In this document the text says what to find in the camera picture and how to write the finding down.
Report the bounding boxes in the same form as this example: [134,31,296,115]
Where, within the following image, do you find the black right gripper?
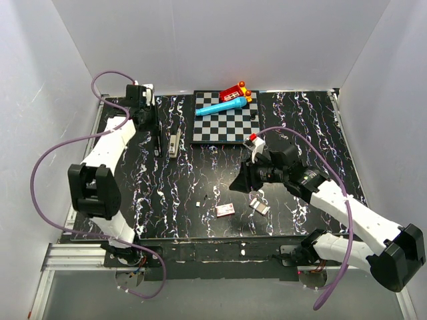
[228,153,288,193]

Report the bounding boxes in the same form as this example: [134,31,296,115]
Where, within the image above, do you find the black marker pen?
[153,105,163,157]

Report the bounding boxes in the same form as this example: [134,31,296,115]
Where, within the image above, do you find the black silver stapler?
[168,128,181,159]

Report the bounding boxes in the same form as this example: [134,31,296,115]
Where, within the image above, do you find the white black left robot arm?
[67,84,159,267]

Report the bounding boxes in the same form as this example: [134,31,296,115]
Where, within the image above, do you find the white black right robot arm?
[229,138,426,293]

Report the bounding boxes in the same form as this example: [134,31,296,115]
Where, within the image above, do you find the red white staple box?
[216,203,235,217]

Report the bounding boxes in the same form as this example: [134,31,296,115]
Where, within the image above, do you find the black white chessboard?
[191,91,260,145]

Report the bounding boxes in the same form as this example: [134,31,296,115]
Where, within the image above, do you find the red yellow toy bus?
[220,81,252,103]

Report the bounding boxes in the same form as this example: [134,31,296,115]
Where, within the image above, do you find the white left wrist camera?
[139,83,155,106]

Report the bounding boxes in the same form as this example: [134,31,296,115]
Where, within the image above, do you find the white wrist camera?
[243,133,266,163]
[139,83,155,106]

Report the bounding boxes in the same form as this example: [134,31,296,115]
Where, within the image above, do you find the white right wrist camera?
[243,133,266,163]

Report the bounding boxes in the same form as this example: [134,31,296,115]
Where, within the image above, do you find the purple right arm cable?
[256,126,354,311]

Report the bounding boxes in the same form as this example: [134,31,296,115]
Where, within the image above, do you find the aluminium rail frame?
[29,88,418,320]

